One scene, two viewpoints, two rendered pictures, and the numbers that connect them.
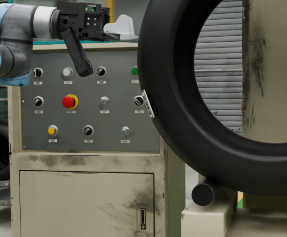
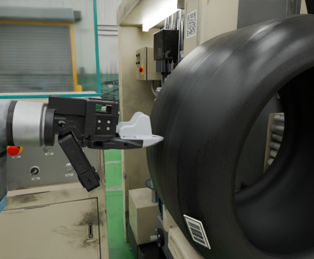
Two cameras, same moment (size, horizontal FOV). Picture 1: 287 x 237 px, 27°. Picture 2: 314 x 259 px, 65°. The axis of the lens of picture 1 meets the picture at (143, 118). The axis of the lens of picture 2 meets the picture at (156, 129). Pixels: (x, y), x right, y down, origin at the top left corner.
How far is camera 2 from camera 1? 1.00 m
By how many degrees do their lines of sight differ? 32
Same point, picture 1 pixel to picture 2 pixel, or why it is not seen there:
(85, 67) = (95, 182)
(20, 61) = not seen: outside the picture
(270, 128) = not seen: hidden behind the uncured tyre
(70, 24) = (70, 128)
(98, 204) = (52, 228)
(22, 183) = not seen: outside the picture
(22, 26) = not seen: outside the picture
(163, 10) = (227, 125)
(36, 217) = not seen: outside the picture
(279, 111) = not seen: hidden behind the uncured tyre
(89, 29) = (103, 136)
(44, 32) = (32, 143)
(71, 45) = (75, 156)
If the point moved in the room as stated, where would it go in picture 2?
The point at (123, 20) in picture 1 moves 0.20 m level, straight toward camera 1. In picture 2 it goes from (144, 122) to (231, 149)
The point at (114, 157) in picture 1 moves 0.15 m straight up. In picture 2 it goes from (63, 191) to (60, 156)
